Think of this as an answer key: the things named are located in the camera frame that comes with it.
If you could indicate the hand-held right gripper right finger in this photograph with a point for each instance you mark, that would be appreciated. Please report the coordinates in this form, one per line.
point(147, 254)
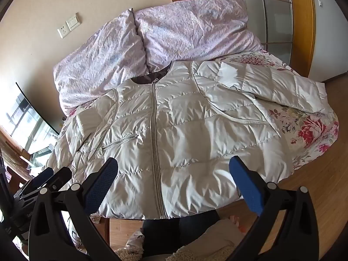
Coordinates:
point(246, 189)

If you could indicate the white wall switch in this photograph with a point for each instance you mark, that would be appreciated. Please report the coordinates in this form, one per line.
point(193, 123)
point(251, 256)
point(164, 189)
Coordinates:
point(73, 21)

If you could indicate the white puffer jacket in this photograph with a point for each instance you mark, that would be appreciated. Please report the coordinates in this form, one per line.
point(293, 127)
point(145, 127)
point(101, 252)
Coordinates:
point(190, 130)

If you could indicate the frosted glass door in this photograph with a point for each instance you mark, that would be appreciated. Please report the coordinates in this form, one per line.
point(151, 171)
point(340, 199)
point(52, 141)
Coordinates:
point(272, 13)

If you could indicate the person's bare foot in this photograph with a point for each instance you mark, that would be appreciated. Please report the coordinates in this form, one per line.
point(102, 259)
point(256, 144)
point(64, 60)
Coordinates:
point(238, 223)

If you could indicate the wooden desk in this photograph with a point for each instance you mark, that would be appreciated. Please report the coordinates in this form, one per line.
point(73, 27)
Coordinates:
point(13, 155)

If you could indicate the white wall socket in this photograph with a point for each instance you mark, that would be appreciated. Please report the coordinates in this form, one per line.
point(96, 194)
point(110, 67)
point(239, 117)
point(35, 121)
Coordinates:
point(63, 32)

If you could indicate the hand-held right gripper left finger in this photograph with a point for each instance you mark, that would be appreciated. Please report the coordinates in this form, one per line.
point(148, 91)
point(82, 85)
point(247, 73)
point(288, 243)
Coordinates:
point(101, 187)

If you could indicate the person's dark trouser leg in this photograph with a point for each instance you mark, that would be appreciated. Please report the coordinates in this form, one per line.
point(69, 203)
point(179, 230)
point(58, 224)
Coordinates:
point(168, 233)

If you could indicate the glass panel wooden door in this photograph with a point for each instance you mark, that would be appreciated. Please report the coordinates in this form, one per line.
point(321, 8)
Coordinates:
point(303, 19)

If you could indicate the pink floral pillow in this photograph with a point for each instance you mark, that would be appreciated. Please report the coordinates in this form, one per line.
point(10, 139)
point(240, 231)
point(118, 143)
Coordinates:
point(190, 30)
point(103, 59)

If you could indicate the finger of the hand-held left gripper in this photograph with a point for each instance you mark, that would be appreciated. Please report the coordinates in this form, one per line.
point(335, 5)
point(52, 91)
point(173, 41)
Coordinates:
point(43, 176)
point(62, 176)

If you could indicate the black flat screen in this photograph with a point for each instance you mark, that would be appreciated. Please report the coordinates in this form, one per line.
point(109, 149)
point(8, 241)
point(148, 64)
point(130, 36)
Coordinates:
point(27, 117)

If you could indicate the floral bed cover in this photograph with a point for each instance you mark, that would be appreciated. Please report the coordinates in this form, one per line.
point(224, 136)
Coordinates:
point(307, 133)

